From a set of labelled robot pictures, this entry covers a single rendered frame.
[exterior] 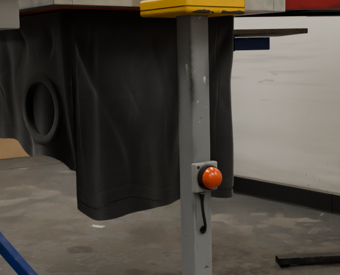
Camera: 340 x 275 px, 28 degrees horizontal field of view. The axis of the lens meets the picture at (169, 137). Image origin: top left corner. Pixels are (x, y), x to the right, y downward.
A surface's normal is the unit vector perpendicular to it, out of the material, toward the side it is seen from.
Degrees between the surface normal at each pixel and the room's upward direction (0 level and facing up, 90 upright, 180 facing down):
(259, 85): 90
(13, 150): 72
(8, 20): 90
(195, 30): 90
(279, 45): 90
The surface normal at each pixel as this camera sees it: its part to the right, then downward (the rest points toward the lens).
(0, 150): 0.57, -0.22
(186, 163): -0.80, 0.09
